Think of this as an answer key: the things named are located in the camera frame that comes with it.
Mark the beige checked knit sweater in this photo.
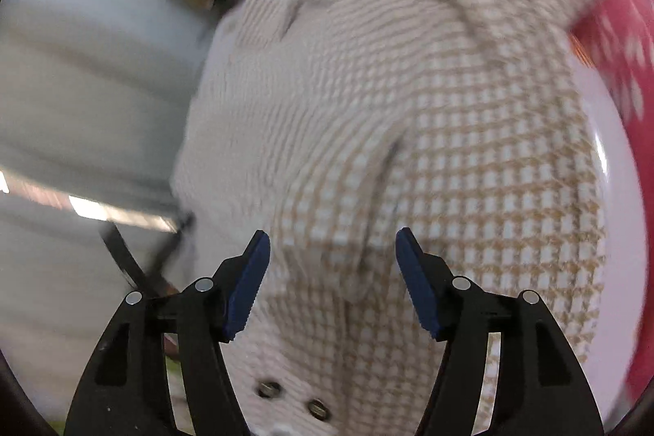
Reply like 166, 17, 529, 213
171, 0, 609, 436

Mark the black strap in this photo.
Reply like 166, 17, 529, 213
99, 211, 196, 299

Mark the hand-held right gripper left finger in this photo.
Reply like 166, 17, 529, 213
62, 230, 271, 436

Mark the pink floral fleece blanket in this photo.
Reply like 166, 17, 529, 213
567, 0, 654, 406

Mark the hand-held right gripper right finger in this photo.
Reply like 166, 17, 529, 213
395, 226, 606, 436

